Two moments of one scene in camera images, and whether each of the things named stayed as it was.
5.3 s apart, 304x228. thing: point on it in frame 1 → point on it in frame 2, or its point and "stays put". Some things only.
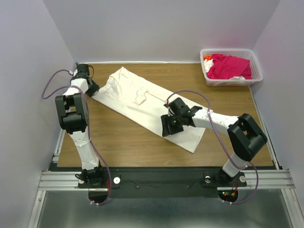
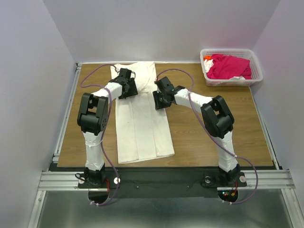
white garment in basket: (208, 64) stays put
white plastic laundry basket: (231, 67) stays put
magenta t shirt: (225, 66) stays put
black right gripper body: (175, 123) → (160, 99)
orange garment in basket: (207, 57) stays put
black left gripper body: (92, 89) → (132, 90)
